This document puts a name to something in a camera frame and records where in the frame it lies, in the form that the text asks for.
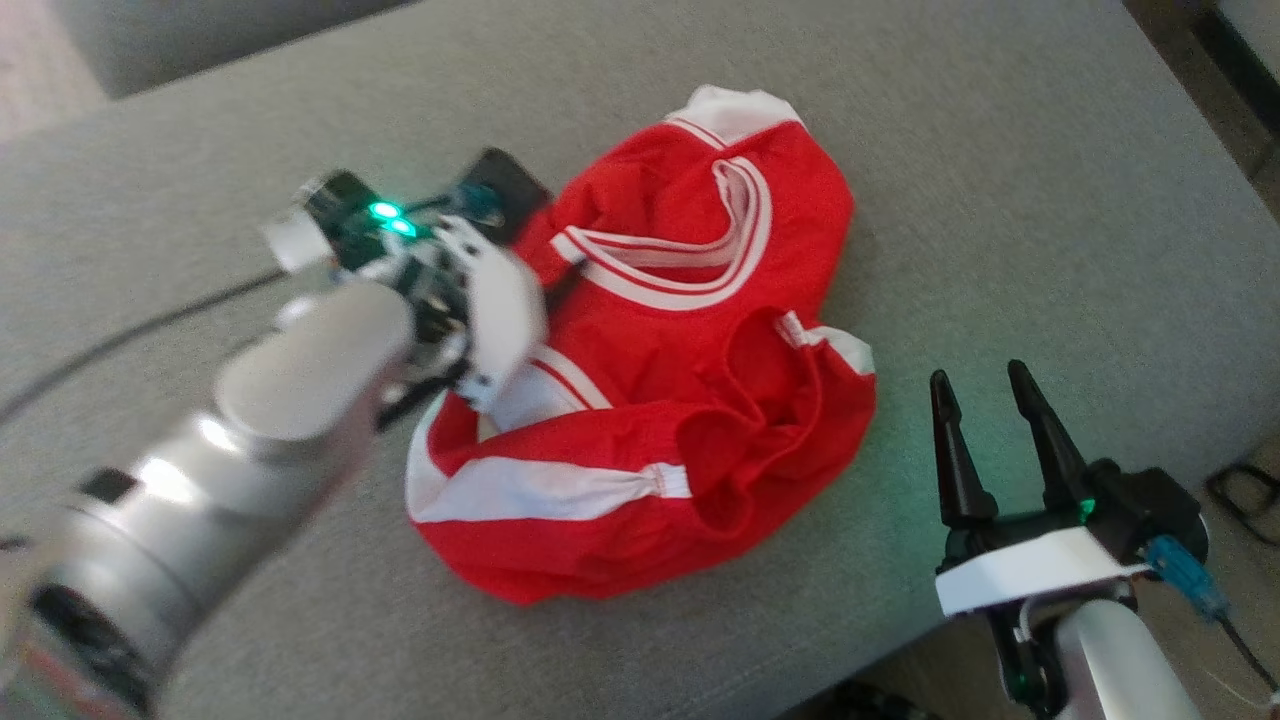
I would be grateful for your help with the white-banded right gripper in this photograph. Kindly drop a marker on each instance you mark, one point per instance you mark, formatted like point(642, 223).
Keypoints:
point(1030, 570)

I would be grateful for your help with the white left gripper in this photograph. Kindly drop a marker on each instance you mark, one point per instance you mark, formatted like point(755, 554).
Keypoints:
point(500, 300)

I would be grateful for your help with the red garment with white stripes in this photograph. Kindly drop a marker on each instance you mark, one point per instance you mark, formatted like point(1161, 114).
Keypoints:
point(700, 400)

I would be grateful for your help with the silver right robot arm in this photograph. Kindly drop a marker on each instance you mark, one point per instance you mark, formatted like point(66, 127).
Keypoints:
point(1120, 670)

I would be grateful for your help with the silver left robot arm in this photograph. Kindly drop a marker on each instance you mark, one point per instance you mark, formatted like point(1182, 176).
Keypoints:
point(200, 500)

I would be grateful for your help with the grey fabric ottoman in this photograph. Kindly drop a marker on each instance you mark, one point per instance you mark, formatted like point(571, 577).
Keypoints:
point(1000, 200)

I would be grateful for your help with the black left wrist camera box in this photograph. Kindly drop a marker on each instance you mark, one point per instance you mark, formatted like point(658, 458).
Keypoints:
point(505, 185)

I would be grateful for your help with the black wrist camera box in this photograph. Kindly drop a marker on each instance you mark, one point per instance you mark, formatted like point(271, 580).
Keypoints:
point(505, 185)
point(1150, 505)

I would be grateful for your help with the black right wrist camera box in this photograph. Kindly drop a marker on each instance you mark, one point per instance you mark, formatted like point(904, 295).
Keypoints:
point(1150, 505)

